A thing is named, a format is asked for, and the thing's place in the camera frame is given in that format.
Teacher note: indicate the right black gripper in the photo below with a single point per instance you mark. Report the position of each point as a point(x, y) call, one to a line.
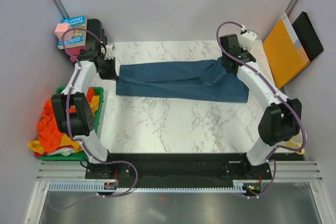
point(242, 50)

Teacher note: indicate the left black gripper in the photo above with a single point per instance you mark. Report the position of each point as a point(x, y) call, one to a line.
point(112, 74)

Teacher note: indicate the blue t shirt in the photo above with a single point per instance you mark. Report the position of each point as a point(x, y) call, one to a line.
point(205, 80)

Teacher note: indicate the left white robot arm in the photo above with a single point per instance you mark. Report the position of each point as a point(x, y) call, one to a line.
point(72, 111)

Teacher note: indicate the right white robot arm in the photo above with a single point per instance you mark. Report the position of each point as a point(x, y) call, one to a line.
point(281, 119)

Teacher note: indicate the green plastic bin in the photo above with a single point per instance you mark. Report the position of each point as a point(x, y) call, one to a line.
point(80, 155)

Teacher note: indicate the blue storey treehouse book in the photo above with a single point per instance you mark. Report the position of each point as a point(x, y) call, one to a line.
point(76, 37)

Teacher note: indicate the orange folder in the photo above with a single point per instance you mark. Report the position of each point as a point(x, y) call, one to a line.
point(285, 53)

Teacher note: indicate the pink cube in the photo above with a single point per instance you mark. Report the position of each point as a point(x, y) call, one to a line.
point(60, 30)

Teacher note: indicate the black folder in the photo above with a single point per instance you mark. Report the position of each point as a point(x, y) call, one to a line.
point(307, 36)

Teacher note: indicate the orange t shirt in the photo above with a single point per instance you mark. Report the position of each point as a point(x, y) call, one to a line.
point(49, 136)

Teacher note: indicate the white red t shirt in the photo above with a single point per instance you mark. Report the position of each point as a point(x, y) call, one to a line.
point(64, 151)

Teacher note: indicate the yellow t shirt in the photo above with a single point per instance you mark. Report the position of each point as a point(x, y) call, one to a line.
point(36, 147)

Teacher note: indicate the yellow mug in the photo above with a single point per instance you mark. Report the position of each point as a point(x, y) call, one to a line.
point(295, 142)

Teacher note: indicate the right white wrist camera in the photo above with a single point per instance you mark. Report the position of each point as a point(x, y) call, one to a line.
point(246, 38)

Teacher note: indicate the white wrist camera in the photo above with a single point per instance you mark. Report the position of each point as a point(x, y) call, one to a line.
point(109, 52)
point(246, 38)

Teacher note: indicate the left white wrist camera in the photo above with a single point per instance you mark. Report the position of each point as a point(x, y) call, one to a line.
point(109, 52)

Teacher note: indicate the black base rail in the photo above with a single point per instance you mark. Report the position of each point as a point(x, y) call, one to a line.
point(177, 170)

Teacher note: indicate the white slotted cable duct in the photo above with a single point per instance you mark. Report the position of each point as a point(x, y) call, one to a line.
point(105, 187)

